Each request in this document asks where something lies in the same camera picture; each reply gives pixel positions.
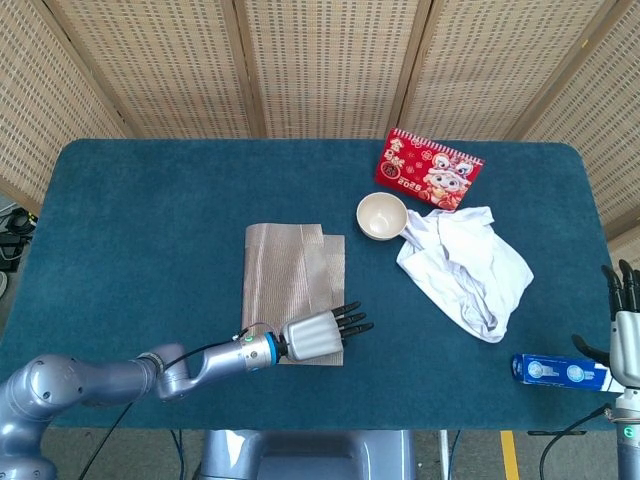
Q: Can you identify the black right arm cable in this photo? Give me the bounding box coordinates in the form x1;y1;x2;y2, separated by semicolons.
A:
527;405;615;480

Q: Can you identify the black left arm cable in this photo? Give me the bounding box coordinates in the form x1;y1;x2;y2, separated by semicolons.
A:
77;333;251;480

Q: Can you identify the red 2026 desk calendar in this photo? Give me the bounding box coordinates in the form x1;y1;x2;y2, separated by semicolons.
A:
373;127;486;213

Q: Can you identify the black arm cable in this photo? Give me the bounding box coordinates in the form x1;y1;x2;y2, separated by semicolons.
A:
77;333;251;480
527;405;615;480

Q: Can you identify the woven bamboo folding screen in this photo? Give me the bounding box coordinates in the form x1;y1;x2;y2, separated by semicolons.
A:
0;0;640;241

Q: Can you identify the crumpled white cloth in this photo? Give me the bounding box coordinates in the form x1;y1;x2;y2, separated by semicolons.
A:
395;205;535;344

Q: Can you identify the grey robot torso base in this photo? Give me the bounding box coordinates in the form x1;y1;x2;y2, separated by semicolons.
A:
199;428;416;480

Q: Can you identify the white table leg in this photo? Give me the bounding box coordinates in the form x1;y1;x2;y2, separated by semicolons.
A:
438;429;451;480

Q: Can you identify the teal table cloth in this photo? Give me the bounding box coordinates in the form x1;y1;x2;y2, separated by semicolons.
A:
0;138;619;432

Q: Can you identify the blue toothpaste box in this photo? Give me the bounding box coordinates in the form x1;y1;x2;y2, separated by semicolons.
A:
510;352;626;394

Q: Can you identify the brown woven placemat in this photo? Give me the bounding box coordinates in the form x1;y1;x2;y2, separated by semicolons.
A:
241;223;347;367

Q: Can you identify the beige bowl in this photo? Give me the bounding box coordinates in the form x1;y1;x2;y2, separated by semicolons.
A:
355;192;409;241

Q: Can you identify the black floor cable bundle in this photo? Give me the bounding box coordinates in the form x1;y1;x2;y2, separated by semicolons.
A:
0;207;39;251

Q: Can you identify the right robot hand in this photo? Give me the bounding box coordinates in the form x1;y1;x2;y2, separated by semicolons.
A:
571;259;640;394

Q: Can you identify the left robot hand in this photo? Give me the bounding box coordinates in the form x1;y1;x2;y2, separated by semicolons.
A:
282;300;375;362

